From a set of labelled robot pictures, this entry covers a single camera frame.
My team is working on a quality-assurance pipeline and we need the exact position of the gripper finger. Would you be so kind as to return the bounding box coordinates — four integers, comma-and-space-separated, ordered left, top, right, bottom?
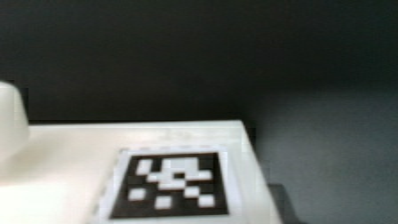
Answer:
269, 183, 308, 224

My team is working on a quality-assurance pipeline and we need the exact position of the white front drawer tray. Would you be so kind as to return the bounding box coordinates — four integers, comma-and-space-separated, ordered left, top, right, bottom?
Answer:
0, 82, 283, 224

